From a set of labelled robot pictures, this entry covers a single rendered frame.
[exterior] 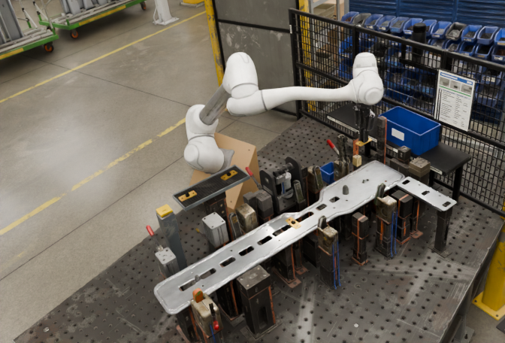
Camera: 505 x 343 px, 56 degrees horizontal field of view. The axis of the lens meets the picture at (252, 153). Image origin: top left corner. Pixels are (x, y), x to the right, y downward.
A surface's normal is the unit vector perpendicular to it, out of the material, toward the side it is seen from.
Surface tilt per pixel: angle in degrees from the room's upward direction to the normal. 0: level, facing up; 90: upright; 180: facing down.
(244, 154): 49
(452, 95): 90
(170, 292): 0
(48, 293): 0
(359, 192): 0
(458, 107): 90
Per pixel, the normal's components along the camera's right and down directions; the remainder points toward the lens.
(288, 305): -0.12, -0.83
